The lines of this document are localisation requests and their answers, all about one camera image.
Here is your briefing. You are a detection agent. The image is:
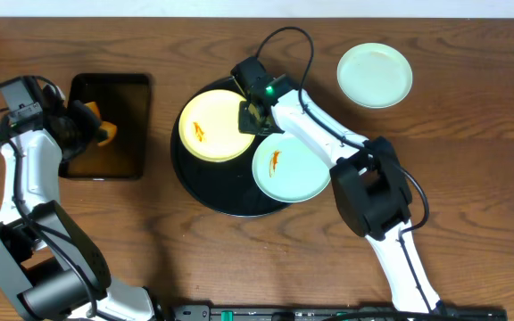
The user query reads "orange sponge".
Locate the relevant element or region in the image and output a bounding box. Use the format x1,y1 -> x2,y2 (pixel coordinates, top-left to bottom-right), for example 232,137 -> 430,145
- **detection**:
85,102 -> 118,147

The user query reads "yellow plate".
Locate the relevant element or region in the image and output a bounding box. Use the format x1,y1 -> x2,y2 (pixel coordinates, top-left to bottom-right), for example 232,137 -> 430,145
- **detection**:
178,89 -> 255,162

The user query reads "light green plate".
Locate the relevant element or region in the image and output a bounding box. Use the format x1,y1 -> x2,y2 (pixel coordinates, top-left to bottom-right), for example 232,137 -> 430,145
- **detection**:
252,134 -> 330,203
336,43 -> 413,109

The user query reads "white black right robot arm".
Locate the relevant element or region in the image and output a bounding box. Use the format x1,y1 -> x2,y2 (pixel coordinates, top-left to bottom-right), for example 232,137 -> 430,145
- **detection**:
233,71 -> 442,314

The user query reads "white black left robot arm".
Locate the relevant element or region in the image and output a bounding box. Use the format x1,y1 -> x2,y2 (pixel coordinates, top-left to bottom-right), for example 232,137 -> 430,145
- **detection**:
0,101 -> 157,320

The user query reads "black rectangular water tray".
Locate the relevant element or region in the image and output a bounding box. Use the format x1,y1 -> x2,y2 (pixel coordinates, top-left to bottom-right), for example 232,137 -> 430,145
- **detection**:
59,73 -> 152,180

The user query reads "black round tray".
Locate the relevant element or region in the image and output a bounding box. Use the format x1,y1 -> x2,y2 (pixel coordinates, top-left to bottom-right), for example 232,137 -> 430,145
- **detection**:
170,78 -> 292,217

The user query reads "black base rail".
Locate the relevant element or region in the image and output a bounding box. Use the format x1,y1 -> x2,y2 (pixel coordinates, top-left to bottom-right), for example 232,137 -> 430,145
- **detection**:
169,305 -> 509,321

